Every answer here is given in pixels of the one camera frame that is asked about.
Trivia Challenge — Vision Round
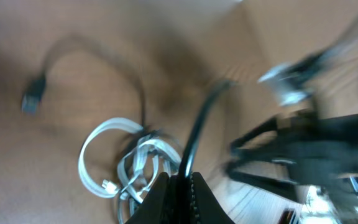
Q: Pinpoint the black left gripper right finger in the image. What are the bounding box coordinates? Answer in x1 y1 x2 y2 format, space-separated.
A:
190 172 234 224

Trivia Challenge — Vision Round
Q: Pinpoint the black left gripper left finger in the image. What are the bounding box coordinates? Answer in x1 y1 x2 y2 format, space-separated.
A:
126 172 175 224

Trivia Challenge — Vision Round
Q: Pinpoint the white USB cable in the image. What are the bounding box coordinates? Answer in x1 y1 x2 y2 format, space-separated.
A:
78 117 182 224

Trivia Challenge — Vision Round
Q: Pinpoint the thin black cable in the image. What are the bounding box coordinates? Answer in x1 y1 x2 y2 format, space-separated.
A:
21 34 167 162

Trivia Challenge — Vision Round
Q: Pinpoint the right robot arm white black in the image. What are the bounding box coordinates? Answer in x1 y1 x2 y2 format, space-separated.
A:
226 46 358 202

